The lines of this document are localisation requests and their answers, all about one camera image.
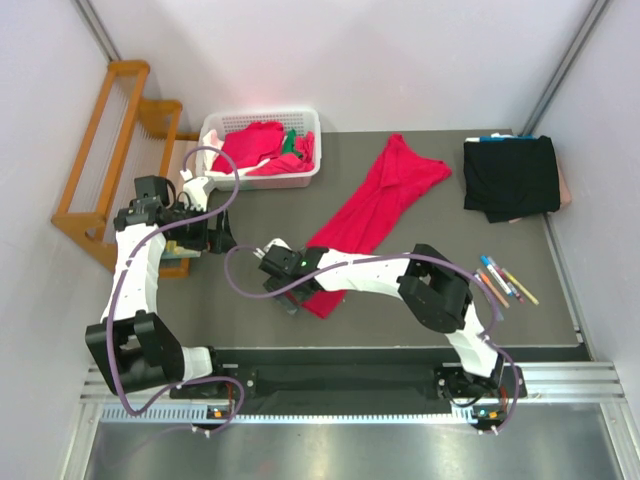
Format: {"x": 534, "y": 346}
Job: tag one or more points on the red t-shirt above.
{"x": 398, "y": 178}

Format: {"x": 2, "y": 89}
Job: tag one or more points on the folded black t-shirt stack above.
{"x": 511, "y": 177}

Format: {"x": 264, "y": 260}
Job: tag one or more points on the white cloth in basket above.
{"x": 233, "y": 145}

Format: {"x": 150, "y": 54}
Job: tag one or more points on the white slotted cable duct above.
{"x": 213, "y": 414}

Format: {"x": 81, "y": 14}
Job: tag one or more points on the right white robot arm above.
{"x": 436, "y": 293}

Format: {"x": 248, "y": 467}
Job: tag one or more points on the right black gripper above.
{"x": 274, "y": 284}

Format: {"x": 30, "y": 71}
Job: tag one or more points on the orange wooden rack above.
{"x": 128, "y": 136}

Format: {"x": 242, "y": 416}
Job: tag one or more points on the brown cardboard sheet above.
{"x": 182, "y": 155}

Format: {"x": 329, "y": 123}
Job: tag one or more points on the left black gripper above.
{"x": 215, "y": 236}

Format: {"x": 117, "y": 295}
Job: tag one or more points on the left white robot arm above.
{"x": 132, "y": 347}

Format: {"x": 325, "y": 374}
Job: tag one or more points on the yellow red pen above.
{"x": 521, "y": 287}

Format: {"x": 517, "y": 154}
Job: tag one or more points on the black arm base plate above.
{"x": 346, "y": 380}

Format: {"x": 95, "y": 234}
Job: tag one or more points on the white plastic laundry basket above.
{"x": 302, "y": 119}

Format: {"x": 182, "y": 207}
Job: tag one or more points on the orange pen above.
{"x": 488, "y": 283}

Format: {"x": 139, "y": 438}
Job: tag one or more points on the green cloth in basket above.
{"x": 288, "y": 145}

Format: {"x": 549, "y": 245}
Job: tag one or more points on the blue pen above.
{"x": 497, "y": 273}

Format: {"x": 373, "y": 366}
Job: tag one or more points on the red clothes in basket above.
{"x": 265, "y": 141}

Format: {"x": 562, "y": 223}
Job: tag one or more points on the yellow picture book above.
{"x": 173, "y": 251}

